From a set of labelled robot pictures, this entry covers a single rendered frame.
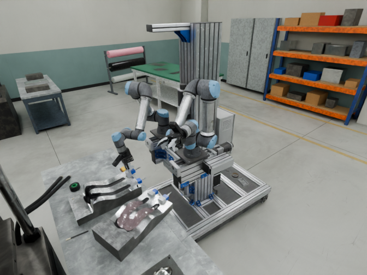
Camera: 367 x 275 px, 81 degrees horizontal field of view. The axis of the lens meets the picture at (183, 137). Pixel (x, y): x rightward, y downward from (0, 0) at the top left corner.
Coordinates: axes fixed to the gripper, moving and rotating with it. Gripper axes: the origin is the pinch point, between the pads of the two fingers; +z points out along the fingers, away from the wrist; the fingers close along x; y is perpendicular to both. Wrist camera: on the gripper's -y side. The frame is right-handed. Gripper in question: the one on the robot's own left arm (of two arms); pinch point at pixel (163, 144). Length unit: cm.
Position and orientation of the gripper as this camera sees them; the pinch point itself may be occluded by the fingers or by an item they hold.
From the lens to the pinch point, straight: 119.1
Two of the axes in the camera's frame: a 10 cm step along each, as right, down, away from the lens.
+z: -5.1, 4.3, -7.4
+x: -8.5, -1.1, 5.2
